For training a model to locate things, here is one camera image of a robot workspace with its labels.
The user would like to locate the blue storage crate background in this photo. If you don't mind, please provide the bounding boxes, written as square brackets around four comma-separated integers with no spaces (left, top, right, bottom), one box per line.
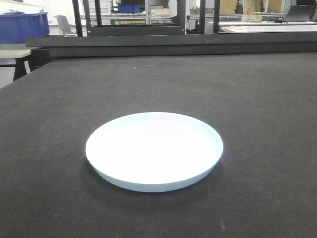
[0,12,50,44]

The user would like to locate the grey chair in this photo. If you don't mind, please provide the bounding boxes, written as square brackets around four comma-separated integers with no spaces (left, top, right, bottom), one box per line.
[54,15,77,37]

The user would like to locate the light blue round tray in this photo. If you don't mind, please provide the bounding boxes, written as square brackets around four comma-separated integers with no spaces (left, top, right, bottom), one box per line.
[85,112,223,192]

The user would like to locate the black laptop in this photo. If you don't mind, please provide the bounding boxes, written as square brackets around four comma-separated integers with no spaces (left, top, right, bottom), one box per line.
[283,5,317,22]

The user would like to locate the small blue bin background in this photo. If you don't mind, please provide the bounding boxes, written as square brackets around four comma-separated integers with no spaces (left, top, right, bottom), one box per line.
[118,4,140,14]

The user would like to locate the white background table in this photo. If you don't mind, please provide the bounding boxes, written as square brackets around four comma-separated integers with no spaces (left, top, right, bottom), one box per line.
[218,21,317,33]

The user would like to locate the black metal frame rack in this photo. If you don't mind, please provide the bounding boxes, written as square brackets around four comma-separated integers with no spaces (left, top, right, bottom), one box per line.
[72,0,220,37]

